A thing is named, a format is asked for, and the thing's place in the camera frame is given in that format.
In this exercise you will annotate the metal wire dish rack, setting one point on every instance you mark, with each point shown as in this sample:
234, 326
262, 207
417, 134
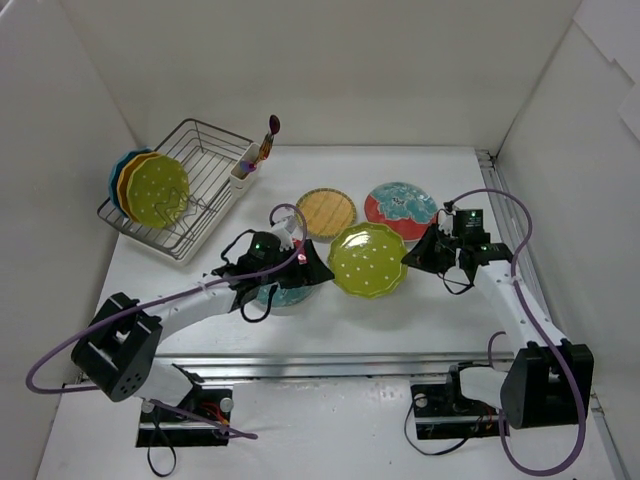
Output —
208, 154

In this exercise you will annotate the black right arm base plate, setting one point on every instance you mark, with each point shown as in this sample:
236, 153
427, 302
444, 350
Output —
440, 420

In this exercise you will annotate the aluminium right side rail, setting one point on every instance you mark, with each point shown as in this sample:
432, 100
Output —
585, 252

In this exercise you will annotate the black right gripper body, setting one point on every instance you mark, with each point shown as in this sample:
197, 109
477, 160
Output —
433, 251

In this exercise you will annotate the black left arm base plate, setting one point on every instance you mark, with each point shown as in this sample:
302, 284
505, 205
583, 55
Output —
161, 432

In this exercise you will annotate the aluminium rail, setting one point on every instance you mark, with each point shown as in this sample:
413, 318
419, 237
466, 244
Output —
253, 366
585, 252

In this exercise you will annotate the yellow polka dot bowl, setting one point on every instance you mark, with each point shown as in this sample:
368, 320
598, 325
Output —
124, 178

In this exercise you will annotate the green polka dot bowl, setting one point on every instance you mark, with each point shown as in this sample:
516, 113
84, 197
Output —
158, 192
366, 260

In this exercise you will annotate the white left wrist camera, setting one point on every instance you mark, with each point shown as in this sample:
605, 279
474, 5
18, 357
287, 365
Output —
284, 230

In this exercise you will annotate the blue polka dot bowl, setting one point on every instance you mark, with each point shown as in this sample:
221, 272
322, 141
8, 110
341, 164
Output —
115, 173

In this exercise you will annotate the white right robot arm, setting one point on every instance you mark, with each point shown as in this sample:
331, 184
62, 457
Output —
549, 380

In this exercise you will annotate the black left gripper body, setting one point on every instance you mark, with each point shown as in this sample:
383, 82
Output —
304, 267

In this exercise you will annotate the woven bamboo pattern plate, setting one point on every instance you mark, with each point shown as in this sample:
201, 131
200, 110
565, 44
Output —
327, 212

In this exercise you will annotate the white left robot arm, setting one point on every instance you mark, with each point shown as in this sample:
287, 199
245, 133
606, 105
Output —
119, 354

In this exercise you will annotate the white cutlery holder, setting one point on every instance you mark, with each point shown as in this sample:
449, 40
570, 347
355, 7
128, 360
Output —
241, 177

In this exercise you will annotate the aluminium front rail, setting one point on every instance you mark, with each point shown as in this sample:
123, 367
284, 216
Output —
253, 366

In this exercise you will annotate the red plate with teal flower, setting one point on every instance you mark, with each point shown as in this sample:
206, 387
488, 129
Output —
283, 298

